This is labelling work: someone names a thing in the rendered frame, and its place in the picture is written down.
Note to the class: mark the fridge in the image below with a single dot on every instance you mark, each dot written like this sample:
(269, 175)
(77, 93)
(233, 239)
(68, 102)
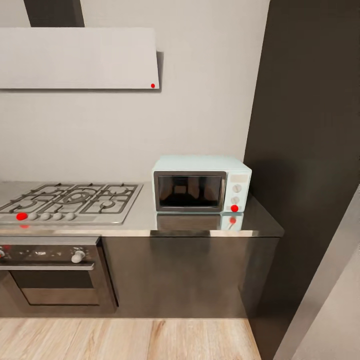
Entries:
(303, 147)

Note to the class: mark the burner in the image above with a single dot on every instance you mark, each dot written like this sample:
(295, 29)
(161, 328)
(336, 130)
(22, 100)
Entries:
(71, 203)

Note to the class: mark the oven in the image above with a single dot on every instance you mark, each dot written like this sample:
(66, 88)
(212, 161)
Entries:
(57, 275)

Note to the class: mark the microwave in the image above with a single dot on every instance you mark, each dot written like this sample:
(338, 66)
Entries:
(200, 183)

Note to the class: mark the range hood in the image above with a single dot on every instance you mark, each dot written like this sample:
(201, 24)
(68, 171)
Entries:
(58, 52)

